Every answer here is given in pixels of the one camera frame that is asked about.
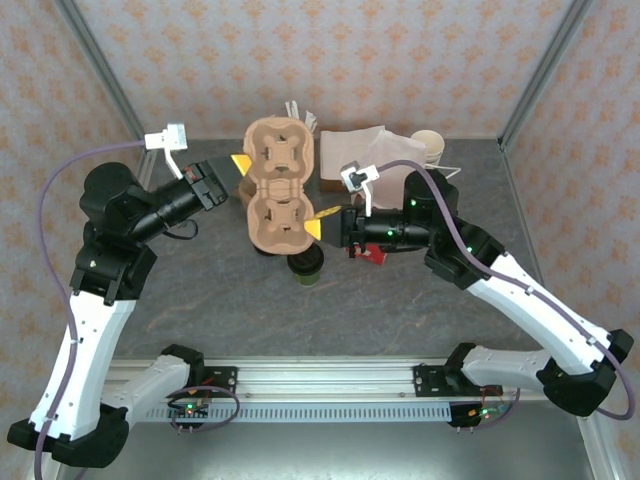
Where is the long aluminium mounting rail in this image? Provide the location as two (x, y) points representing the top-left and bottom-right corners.
(107, 357), (551, 402)

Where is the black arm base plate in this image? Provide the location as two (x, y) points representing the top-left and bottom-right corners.
(413, 364), (501, 400)
(164, 366), (239, 400)

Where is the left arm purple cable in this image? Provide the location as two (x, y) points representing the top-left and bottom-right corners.
(32, 138), (240, 480)

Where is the aluminium side rail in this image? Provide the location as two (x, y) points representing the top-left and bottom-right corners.
(130, 138), (161, 174)
(499, 138), (541, 271)

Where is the white paper napkin stack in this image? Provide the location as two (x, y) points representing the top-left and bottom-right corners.
(319, 125), (389, 182)

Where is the red white paper bag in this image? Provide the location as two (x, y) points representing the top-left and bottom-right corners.
(347, 128), (461, 266)

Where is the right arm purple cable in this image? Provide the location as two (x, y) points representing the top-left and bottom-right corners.
(379, 158), (632, 431)

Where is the brown cardboard napkin tray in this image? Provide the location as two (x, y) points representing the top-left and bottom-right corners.
(319, 175), (352, 194)

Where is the grey slotted cable duct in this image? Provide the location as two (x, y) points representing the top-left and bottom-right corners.
(127, 402), (454, 424)

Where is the small green circuit board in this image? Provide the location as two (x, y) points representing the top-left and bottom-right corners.
(167, 402), (211, 432)
(449, 401), (511, 430)

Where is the aluminium frame leg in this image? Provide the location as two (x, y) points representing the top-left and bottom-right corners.
(574, 409), (616, 480)

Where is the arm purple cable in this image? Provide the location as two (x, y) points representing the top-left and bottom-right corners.
(379, 158), (632, 431)
(32, 138), (240, 480)

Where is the grey metal shelf plate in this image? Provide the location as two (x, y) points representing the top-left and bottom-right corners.
(54, 422), (601, 480)

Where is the aluminium frame post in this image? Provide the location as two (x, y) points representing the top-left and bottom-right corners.
(498, 0), (597, 151)
(52, 0), (154, 151)

